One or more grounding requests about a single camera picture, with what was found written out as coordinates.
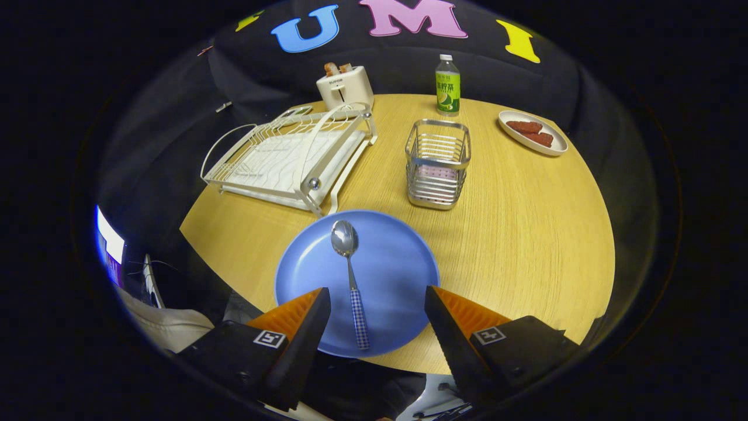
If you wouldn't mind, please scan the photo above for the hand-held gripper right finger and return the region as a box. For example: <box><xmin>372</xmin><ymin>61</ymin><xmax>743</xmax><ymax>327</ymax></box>
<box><xmin>424</xmin><ymin>285</ymin><xmax>583</xmax><ymax>410</ymax></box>

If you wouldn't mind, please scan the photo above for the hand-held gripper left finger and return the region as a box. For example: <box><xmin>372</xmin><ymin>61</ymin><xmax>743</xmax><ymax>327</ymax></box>
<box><xmin>177</xmin><ymin>287</ymin><xmax>332</xmax><ymax>413</ymax></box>

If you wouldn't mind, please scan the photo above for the blue plate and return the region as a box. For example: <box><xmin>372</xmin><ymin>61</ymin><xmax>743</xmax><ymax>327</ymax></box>
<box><xmin>274</xmin><ymin>209</ymin><xmax>441</xmax><ymax>359</ymax></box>

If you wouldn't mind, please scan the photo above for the metal spoon checkered handle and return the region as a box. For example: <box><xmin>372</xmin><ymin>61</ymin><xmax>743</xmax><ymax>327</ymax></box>
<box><xmin>330</xmin><ymin>219</ymin><xmax>372</xmax><ymax>352</ymax></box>

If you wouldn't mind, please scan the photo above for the silver wire basket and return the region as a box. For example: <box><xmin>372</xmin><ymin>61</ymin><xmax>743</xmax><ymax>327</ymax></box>
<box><xmin>404</xmin><ymin>118</ymin><xmax>472</xmax><ymax>211</ymax></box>

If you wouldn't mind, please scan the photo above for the white wire dish rack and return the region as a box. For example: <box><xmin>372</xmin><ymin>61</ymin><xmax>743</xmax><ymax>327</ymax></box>
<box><xmin>200</xmin><ymin>102</ymin><xmax>379</xmax><ymax>219</ymax></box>

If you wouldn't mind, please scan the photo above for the small white plate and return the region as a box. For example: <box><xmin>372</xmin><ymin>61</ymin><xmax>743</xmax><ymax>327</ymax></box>
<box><xmin>497</xmin><ymin>109</ymin><xmax>569</xmax><ymax>157</ymax></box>

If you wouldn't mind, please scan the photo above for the white cushion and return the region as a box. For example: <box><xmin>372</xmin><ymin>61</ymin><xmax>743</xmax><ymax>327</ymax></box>
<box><xmin>116</xmin><ymin>285</ymin><xmax>215</xmax><ymax>355</ymax></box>

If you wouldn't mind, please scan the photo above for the lit monitor screen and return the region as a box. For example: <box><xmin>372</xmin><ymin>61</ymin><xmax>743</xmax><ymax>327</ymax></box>
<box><xmin>95</xmin><ymin>204</ymin><xmax>126</xmax><ymax>288</ymax></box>

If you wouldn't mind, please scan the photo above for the green label drink bottle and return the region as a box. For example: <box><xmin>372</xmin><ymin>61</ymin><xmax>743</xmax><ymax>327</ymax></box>
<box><xmin>435</xmin><ymin>54</ymin><xmax>462</xmax><ymax>117</ymax></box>

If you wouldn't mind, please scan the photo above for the cream toaster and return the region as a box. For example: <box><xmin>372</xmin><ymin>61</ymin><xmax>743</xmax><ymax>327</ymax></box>
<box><xmin>316</xmin><ymin>64</ymin><xmax>375</xmax><ymax>112</ymax></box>

